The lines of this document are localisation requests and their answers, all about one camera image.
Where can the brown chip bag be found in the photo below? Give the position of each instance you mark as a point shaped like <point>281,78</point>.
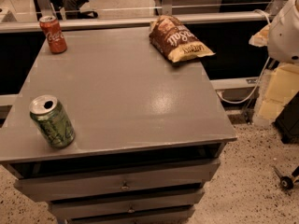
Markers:
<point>175,41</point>

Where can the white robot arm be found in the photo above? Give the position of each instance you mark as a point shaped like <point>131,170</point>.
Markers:
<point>281,37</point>

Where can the green soda can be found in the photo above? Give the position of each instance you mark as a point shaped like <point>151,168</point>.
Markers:
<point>49,116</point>

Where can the red cola can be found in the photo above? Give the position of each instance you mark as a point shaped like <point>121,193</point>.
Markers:
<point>53,33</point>

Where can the grey drawer cabinet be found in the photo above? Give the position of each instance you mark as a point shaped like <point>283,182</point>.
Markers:
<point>136,119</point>

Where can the top drawer knob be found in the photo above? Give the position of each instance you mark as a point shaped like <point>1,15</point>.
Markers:
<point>125,186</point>

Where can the drawer knob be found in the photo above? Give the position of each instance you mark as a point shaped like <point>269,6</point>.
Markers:
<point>125,186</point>
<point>131,209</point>

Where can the middle drawer knob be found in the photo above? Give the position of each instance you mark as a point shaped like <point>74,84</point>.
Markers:
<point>131,209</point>

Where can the black caster wheel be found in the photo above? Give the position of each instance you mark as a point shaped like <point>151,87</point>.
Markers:
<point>288,181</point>

